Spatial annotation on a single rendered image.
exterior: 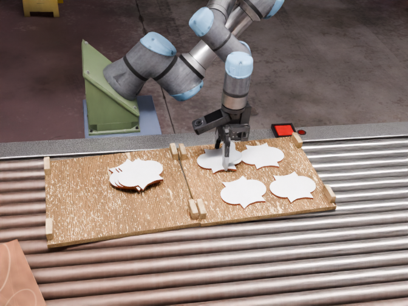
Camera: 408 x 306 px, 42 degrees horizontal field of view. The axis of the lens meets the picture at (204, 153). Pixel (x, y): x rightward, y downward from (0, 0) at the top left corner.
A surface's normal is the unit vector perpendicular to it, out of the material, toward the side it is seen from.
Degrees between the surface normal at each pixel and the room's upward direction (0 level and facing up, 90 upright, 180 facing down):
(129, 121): 90
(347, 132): 0
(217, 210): 0
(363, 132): 0
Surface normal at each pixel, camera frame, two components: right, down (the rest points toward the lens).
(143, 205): 0.05, -0.79
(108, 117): 0.19, 0.61
